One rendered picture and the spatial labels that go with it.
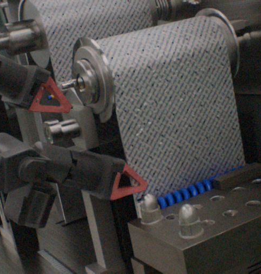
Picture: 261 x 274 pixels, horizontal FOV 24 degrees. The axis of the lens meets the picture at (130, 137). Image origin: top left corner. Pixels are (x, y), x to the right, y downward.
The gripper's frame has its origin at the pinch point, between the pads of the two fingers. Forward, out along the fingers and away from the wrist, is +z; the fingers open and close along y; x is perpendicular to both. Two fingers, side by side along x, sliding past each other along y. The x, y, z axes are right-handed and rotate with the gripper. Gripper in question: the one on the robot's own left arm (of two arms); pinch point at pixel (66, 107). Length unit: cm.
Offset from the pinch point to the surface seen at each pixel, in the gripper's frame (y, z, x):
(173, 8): -19.7, 22.0, 32.5
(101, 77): 6.6, 0.8, 6.0
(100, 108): 3.7, 4.2, 1.9
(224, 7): -2.5, 23.1, 32.0
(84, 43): 1.9, -2.3, 10.7
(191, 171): 7.9, 23.2, -1.1
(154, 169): 7.8, 16.1, -3.7
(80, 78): 1.7, -0.4, 5.1
